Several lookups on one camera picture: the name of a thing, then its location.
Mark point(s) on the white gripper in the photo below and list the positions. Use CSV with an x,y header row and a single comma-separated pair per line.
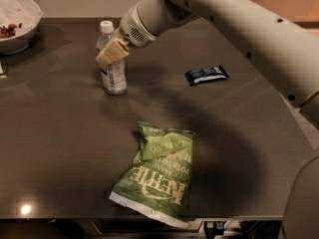
x,y
134,30

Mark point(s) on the clear plastic water bottle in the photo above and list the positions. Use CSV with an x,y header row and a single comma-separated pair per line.
x,y
113,75

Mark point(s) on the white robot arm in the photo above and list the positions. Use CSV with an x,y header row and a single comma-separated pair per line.
x,y
285,54

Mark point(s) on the green jalapeno chip bag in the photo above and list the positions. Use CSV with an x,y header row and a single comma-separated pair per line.
x,y
157,185

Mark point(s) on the dark blue snack bar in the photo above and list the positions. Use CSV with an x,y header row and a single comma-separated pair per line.
x,y
195,77

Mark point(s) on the white bowl with food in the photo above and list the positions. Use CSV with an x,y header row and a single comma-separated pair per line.
x,y
19,20

